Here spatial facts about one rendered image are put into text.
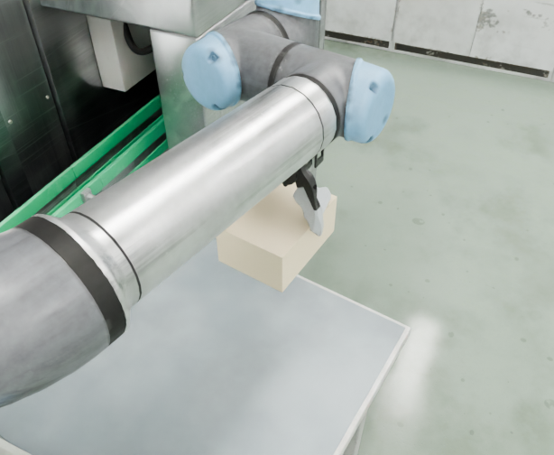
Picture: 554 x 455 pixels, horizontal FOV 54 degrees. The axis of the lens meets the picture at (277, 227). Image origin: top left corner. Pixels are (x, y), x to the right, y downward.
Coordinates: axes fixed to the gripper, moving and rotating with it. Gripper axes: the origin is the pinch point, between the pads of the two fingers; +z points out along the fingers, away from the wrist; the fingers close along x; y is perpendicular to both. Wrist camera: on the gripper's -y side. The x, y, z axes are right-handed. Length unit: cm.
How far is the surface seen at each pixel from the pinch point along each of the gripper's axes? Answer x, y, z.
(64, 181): 54, -1, 14
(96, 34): 68, 27, -4
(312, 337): -4.4, 6.1, 34.5
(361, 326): -11.5, 14.0, 34.5
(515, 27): 22, 300, 80
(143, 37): 65, 38, 0
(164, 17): 37.7, 19.4, -17.2
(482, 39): 39, 297, 90
